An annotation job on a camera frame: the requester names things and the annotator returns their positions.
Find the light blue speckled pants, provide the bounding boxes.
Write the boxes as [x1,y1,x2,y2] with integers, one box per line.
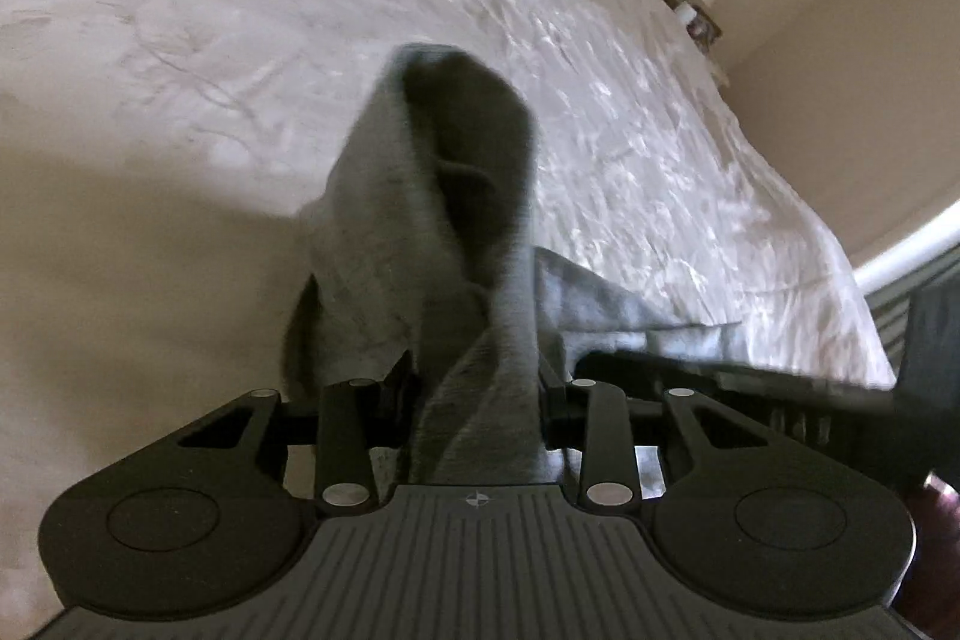
[283,44,745,484]

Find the right cream nightstand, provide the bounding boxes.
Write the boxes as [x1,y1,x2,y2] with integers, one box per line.
[662,0,729,88]

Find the white embroidered bedspread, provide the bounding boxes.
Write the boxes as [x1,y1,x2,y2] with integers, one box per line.
[2,0,893,638]

